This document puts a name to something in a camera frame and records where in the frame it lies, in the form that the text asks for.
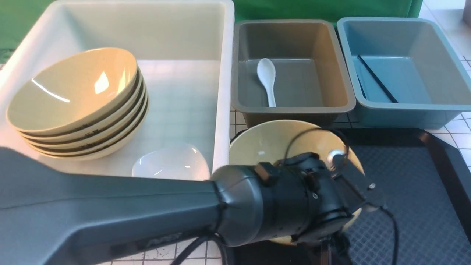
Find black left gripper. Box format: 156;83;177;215
258;149;385;245

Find yellow noodle bowl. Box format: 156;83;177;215
211;120;351;247

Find small white square dish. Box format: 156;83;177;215
131;143;210;181

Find white ceramic soup spoon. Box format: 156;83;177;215
257;58;276;107

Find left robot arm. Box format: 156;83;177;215
0;147;385;265

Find bottom stacked yellow bowl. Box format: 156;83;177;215
28;96;149;161

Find black textured serving tray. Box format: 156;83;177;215
227;128;471;265

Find grey plastic bin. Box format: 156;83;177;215
231;20;357;127

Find blue plastic bin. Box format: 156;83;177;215
337;17;471;129

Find large white plastic bin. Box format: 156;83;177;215
1;0;234;177

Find green cloth backdrop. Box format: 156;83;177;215
0;0;422;64

